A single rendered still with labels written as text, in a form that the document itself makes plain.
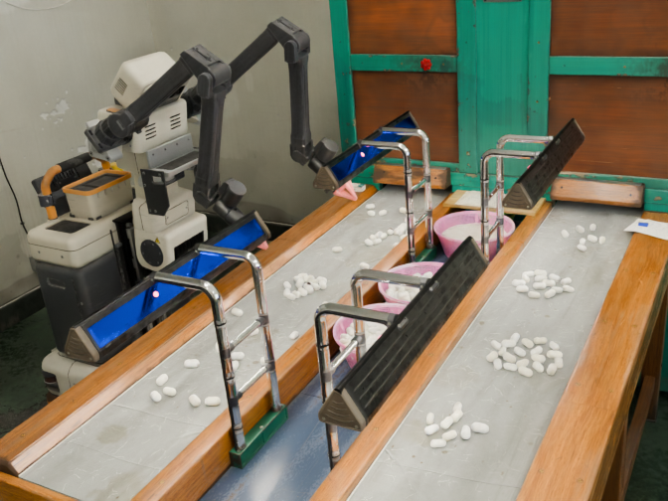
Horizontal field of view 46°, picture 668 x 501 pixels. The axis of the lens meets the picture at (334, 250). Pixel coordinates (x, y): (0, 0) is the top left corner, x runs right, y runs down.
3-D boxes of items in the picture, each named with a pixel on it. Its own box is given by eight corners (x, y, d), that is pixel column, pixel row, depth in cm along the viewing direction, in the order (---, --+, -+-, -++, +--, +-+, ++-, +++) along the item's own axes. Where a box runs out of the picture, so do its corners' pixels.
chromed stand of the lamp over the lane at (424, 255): (360, 272, 256) (350, 141, 238) (386, 249, 272) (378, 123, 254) (414, 280, 248) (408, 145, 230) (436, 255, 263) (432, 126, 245)
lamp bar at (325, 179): (312, 188, 226) (310, 164, 224) (399, 129, 276) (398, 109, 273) (336, 191, 223) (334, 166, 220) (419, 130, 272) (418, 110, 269)
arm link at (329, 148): (301, 146, 275) (290, 156, 269) (316, 123, 268) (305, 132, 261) (328, 167, 275) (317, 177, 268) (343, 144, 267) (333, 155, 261)
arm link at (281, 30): (288, 5, 250) (273, 14, 242) (315, 40, 252) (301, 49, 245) (209, 80, 278) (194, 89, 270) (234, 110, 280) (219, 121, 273)
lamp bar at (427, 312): (317, 422, 124) (313, 384, 121) (453, 262, 173) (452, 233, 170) (362, 433, 120) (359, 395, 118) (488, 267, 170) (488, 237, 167)
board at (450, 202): (442, 206, 280) (442, 203, 279) (457, 192, 292) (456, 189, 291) (534, 216, 265) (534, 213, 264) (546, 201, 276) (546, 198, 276)
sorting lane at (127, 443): (19, 484, 166) (17, 476, 165) (380, 195, 309) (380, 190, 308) (126, 524, 152) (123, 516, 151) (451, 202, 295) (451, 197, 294)
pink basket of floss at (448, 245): (452, 273, 250) (451, 247, 246) (423, 243, 274) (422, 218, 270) (528, 258, 255) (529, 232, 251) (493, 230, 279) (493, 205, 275)
